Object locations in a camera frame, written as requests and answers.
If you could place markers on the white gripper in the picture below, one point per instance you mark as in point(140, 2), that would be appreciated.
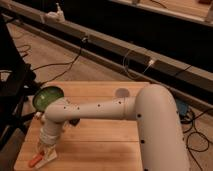
point(48, 139)

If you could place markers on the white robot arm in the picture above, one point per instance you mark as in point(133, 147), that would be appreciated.
point(153, 110)

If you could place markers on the white sponge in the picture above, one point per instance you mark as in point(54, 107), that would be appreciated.
point(43, 162)

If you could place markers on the white bottle with label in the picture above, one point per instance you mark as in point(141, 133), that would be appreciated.
point(40, 116)

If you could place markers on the black rectangular block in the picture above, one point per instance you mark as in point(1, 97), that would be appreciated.
point(74, 122)

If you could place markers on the green bowl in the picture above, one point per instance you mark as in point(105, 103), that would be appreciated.
point(46, 96)

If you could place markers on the black chair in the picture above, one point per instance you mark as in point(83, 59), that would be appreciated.
point(14, 90)

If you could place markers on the blue box on floor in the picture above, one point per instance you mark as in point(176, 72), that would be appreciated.
point(182, 107)

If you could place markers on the white object on rail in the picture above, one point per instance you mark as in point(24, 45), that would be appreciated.
point(58, 15)

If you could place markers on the grey metal rail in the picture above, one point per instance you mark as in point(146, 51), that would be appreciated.
point(171, 50)

